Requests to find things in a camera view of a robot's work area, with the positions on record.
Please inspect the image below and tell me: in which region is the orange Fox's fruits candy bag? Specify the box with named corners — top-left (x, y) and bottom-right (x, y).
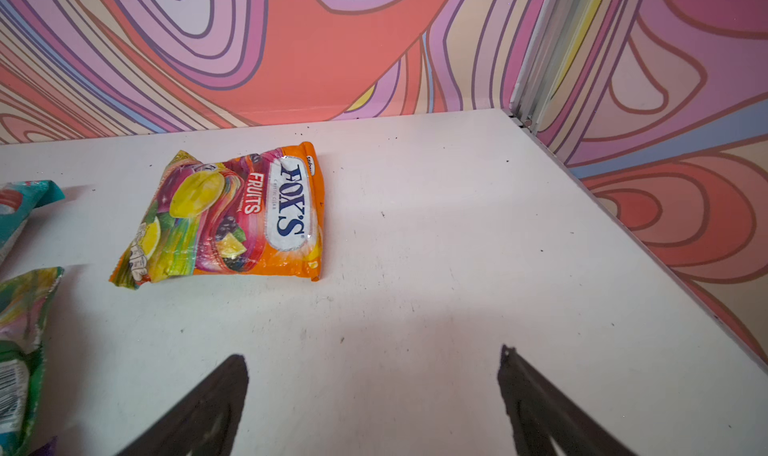
top-left (110, 141), bottom-right (325, 289)

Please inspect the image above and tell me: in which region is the teal Fox's candy bag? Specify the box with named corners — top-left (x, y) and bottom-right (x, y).
top-left (1, 180), bottom-right (65, 262)

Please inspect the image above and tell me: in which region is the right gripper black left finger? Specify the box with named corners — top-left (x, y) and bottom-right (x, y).
top-left (120, 354), bottom-right (249, 455)

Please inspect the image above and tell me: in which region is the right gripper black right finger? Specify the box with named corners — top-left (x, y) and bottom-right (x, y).
top-left (497, 345), bottom-right (633, 455)

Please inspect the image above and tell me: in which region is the green Fox's candy bag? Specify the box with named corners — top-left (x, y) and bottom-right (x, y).
top-left (1, 266), bottom-right (64, 455)

